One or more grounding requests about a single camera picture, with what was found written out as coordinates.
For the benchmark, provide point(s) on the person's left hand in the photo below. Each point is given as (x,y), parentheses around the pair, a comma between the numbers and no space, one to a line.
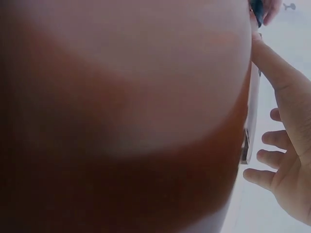
(269,11)

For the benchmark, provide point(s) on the person's right hand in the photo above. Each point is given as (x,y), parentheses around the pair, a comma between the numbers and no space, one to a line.
(294,150)

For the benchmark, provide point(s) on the person's right thumb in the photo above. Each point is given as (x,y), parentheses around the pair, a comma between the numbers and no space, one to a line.
(277,70)

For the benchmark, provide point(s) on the person's left fingers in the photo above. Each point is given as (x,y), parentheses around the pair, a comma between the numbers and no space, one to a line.
(269,11)

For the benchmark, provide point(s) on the small dark object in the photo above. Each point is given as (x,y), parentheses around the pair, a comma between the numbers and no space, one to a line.
(257,11)

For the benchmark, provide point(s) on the white object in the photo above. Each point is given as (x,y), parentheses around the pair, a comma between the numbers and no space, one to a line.
(253,109)

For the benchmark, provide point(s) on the reddish brown rounded object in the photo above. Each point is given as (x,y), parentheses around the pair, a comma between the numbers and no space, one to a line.
(121,109)

